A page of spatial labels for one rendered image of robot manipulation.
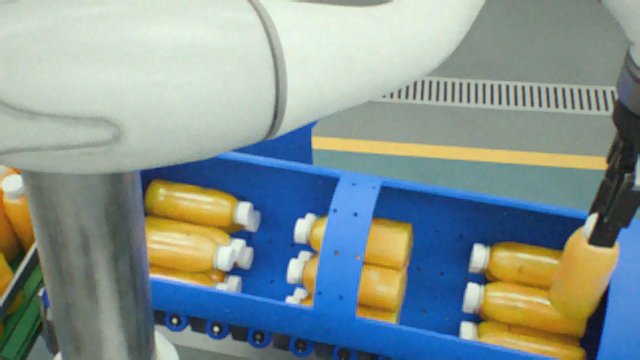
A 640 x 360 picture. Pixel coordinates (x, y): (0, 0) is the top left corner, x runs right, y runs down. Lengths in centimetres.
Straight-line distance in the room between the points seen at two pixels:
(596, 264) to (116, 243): 63
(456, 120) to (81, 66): 270
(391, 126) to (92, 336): 232
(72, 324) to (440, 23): 47
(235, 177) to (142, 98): 99
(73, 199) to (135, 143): 25
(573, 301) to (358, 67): 70
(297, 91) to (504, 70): 285
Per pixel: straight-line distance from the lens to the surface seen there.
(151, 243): 133
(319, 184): 140
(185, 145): 50
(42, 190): 73
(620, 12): 86
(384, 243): 125
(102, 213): 74
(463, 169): 294
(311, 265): 127
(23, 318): 159
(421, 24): 60
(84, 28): 48
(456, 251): 144
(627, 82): 89
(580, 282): 114
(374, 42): 56
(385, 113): 311
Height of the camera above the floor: 217
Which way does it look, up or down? 49 degrees down
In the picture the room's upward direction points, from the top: 1 degrees counter-clockwise
